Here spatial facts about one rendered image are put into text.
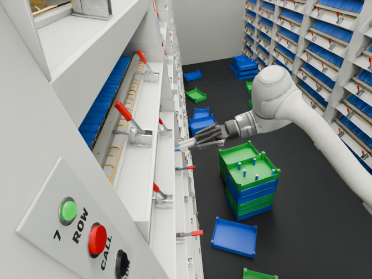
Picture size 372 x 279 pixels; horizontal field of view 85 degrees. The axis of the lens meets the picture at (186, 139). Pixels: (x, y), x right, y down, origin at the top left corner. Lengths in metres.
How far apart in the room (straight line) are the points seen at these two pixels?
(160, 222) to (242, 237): 1.27
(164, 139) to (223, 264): 1.16
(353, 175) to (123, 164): 0.60
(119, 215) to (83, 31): 0.17
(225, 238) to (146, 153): 1.41
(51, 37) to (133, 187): 0.20
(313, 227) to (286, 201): 0.25
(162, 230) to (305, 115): 0.46
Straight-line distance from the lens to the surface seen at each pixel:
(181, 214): 0.74
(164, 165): 0.61
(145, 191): 0.31
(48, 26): 0.25
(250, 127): 0.76
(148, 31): 0.73
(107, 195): 0.17
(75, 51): 0.18
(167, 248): 0.48
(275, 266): 1.69
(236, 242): 1.70
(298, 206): 1.93
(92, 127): 0.39
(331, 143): 0.66
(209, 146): 0.76
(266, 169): 1.57
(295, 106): 0.63
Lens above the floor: 1.57
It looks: 40 degrees down
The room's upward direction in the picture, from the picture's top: 11 degrees counter-clockwise
